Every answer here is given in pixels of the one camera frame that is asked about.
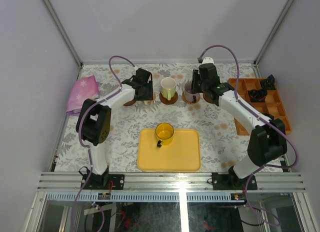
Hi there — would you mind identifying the dark wooden coaster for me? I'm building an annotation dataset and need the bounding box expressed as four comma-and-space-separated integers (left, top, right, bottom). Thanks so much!
203, 93, 219, 106
159, 92, 179, 105
123, 100, 136, 107

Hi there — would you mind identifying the purple mug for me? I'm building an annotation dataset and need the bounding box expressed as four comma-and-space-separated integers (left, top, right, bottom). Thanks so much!
183, 81, 200, 102

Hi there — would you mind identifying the woven rattan coaster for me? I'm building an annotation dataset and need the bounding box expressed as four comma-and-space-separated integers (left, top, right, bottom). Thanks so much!
181, 93, 201, 105
143, 95, 157, 105

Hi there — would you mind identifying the white green-handled mug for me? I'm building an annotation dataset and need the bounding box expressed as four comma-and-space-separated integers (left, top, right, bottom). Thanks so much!
160, 77, 177, 101

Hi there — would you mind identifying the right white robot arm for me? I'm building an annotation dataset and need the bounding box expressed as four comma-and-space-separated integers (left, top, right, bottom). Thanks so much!
191, 62, 288, 190

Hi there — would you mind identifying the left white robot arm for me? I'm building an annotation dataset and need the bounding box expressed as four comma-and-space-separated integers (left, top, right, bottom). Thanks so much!
76, 68, 154, 190

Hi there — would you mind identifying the yellow glass cup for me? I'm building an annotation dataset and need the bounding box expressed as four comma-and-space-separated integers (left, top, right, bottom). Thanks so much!
155, 122, 175, 148

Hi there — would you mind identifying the black item compartment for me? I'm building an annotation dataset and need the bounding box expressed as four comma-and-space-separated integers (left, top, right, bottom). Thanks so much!
260, 74, 276, 91
248, 88, 268, 103

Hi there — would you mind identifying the purple snowflake cloth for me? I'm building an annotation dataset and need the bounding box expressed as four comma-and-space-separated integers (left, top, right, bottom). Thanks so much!
66, 75, 100, 115

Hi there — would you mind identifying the black item top compartment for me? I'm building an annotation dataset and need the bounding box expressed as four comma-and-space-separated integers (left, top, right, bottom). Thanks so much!
260, 74, 276, 91

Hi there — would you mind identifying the orange compartment organizer tray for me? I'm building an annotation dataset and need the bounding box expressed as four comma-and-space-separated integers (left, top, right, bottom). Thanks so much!
237, 78, 292, 135

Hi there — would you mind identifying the yellow serving tray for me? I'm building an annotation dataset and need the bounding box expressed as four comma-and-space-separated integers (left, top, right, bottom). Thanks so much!
137, 128, 201, 172

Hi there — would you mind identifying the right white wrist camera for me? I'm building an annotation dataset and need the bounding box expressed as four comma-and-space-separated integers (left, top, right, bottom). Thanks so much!
201, 57, 215, 65

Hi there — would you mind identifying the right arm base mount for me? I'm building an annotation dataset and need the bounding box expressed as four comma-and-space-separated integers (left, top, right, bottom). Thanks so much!
211, 166, 258, 191

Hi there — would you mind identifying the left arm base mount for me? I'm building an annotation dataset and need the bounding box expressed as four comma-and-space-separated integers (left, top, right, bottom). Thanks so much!
83, 168, 125, 191

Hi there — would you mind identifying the aluminium frame rail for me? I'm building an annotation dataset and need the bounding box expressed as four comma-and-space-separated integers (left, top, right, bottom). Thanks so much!
37, 172, 306, 193

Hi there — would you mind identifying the blue slotted cable duct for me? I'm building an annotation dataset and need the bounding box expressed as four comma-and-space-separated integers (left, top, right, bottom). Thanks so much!
47, 192, 232, 202

